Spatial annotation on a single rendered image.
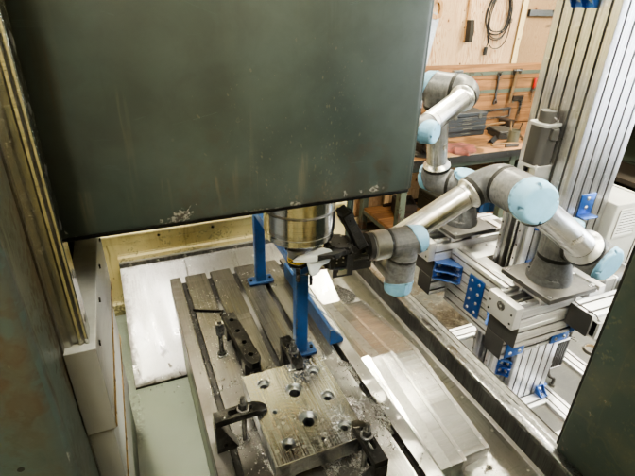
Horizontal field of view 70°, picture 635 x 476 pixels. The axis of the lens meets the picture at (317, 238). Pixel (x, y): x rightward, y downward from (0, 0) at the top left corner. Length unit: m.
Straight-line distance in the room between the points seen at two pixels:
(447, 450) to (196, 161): 1.14
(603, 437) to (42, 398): 1.22
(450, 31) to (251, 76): 3.65
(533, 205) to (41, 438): 1.13
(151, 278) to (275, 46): 1.48
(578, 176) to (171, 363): 1.66
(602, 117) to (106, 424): 1.70
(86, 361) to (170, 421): 0.95
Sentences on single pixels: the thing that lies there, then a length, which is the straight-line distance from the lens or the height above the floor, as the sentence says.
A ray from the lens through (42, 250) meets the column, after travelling 0.73.
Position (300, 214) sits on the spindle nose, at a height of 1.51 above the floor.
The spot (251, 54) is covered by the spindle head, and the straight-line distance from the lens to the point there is 0.77.
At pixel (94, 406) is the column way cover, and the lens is 0.87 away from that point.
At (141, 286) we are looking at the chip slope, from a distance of 2.07.
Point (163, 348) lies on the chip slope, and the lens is 1.91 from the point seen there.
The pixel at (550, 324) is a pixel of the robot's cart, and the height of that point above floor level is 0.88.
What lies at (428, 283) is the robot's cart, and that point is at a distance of 2.12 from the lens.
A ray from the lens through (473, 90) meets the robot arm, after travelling 1.78.
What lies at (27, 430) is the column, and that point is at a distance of 0.74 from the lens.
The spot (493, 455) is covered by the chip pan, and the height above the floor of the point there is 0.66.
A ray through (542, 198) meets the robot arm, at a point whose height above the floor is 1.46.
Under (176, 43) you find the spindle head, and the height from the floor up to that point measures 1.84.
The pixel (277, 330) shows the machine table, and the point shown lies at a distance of 1.58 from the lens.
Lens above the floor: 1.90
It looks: 28 degrees down
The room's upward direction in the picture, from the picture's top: 2 degrees clockwise
